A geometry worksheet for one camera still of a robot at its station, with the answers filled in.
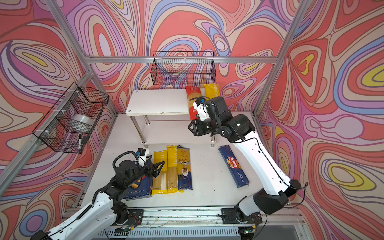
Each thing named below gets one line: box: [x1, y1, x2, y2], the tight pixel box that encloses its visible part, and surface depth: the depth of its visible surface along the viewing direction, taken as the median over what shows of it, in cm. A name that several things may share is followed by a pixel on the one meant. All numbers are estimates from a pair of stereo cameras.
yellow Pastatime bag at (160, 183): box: [151, 150, 168, 196], surface depth 84 cm
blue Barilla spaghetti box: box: [218, 145, 250, 188], surface depth 89 cm
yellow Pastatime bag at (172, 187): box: [166, 145, 184, 194], surface depth 88 cm
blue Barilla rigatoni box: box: [123, 176, 152, 201], surface depth 77 cm
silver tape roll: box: [71, 114, 95, 126], surface depth 75 cm
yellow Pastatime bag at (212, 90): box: [204, 83, 221, 101], surface depth 82 cm
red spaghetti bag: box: [185, 85, 202, 122], surface depth 80 cm
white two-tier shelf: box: [125, 89, 217, 148], surface depth 82 cm
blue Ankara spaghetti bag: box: [177, 145, 193, 190], surface depth 88 cm
